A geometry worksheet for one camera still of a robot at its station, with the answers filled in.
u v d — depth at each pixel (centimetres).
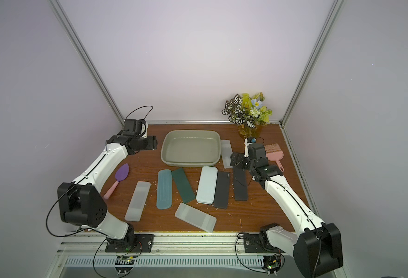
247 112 92
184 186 90
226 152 103
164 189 90
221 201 86
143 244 74
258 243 72
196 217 79
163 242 75
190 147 108
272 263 70
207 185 89
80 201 43
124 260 72
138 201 85
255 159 60
